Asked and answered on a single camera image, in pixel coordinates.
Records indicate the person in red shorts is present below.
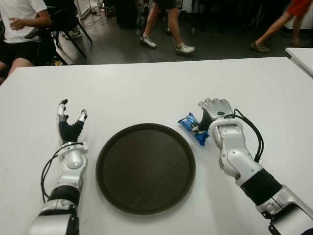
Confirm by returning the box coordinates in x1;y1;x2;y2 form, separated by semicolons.
250;0;313;53

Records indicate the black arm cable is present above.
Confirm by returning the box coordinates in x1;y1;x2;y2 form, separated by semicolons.
224;109;265;162
40;143;74;203

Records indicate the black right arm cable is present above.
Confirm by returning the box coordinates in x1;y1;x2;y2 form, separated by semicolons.
224;109;265;162

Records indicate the walking person in black shorts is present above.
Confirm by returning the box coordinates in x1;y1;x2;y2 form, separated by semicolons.
139;0;196;55

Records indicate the white floor cable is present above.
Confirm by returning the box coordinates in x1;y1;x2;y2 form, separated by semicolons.
83;19;105;53

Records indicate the white sneaker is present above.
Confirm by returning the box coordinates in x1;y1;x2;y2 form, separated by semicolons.
62;29;83;40

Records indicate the white side table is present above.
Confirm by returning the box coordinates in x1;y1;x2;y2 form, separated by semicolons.
285;47;313;79

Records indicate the black cabinet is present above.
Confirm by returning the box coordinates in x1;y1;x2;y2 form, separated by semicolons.
116;0;139;27

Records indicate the round dark brown tray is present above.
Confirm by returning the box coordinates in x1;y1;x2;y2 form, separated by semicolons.
95;123;197;216

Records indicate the seated person in white shirt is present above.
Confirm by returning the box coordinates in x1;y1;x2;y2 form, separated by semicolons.
0;0;53;79

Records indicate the black chair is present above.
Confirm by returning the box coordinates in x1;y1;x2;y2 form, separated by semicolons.
24;0;93;66

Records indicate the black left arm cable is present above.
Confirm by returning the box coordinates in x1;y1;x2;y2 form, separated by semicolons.
40;143;74;203

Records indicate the blue Oreo packet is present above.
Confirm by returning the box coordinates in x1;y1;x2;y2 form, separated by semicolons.
178;112;210;147

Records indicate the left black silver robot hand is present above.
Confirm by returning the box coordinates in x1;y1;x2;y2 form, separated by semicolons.
57;99;88;145

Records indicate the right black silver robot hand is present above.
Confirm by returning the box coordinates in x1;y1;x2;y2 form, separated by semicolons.
192;98;233;134

